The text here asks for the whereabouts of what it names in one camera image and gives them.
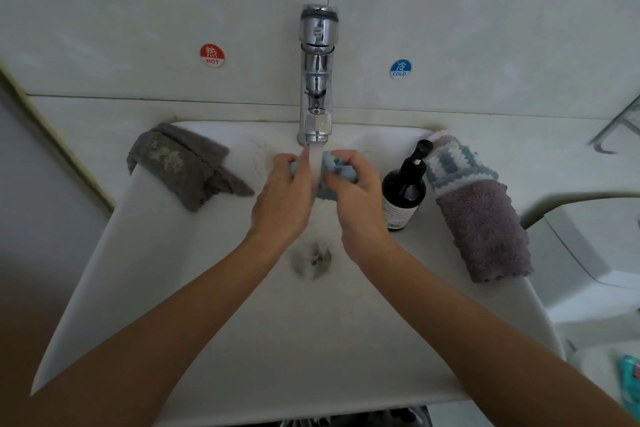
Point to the person's right hand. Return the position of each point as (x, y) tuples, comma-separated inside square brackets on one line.
[(362, 207)]

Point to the person's left hand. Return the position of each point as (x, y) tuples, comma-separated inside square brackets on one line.
[(285, 201)]

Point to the blue stained cloth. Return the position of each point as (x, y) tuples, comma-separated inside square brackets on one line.
[(335, 173)]

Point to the pink white striped cloth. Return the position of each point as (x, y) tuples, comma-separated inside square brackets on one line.
[(443, 138)]

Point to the brown cloth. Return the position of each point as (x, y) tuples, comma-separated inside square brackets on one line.
[(485, 229)]

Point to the white ceramic sink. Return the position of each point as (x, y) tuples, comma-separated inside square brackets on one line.
[(330, 342)]

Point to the person's right forearm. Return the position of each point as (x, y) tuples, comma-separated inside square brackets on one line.
[(500, 347)]

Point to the person's left forearm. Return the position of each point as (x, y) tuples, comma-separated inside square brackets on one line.
[(130, 347)]

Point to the metal sink drain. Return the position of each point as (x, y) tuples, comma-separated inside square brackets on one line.
[(311, 260)]

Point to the black pump soap bottle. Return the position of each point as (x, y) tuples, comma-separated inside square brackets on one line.
[(403, 197)]

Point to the chrome faucet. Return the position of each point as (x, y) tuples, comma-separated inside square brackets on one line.
[(317, 76)]

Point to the blue round sticker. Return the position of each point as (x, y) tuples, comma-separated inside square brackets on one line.
[(400, 68)]

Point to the red round sticker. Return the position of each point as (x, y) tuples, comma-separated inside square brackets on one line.
[(212, 55)]

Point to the gray patterned trousers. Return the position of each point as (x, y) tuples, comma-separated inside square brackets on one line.
[(360, 420)]

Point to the white toilet tank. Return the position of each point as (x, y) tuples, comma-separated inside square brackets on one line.
[(590, 267)]

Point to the white toilet lid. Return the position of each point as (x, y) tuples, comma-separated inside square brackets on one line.
[(610, 387)]

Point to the teal tube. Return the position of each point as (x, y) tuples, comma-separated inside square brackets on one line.
[(630, 387)]

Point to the metal wall shelf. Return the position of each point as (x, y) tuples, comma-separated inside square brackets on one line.
[(615, 126)]

